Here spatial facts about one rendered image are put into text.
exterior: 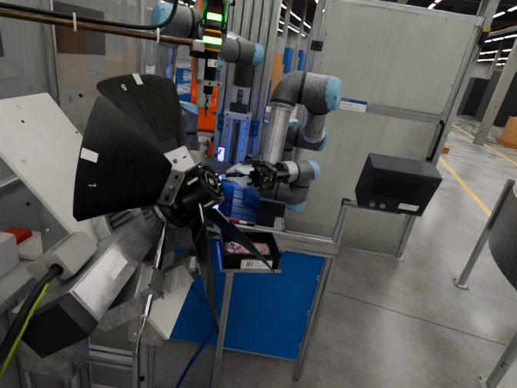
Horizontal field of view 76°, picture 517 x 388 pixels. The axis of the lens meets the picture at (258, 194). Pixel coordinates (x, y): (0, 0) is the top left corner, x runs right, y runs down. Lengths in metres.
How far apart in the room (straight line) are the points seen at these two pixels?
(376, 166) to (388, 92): 1.56
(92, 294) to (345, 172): 2.45
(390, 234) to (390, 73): 1.38
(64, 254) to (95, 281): 0.08
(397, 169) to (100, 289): 1.04
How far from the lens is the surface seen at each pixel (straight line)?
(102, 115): 0.66
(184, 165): 0.90
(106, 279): 0.70
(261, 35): 1.77
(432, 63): 2.88
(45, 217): 0.99
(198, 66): 0.88
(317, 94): 1.23
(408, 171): 1.33
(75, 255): 0.72
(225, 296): 1.40
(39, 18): 0.83
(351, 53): 2.72
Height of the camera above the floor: 1.55
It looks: 23 degrees down
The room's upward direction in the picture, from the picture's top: 9 degrees clockwise
